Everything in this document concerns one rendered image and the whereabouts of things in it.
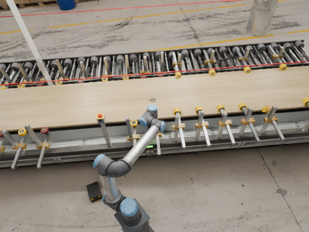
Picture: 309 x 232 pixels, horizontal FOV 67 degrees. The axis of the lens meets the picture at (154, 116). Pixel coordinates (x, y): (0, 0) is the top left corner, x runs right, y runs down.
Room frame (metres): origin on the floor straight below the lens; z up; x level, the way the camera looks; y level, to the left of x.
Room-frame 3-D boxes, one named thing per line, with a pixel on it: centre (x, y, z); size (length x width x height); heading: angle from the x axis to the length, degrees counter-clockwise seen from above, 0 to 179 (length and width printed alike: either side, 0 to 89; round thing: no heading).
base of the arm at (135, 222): (0.76, 0.27, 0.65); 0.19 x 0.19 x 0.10
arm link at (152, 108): (1.46, 0.02, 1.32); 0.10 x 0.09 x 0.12; 146
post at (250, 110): (1.57, -0.98, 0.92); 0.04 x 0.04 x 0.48; 2
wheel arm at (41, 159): (1.46, 1.23, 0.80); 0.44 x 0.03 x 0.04; 2
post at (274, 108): (1.58, -1.23, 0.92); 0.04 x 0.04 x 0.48; 2
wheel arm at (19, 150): (1.45, 1.48, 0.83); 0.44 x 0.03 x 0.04; 2
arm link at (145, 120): (1.36, 0.07, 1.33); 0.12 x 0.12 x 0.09; 56
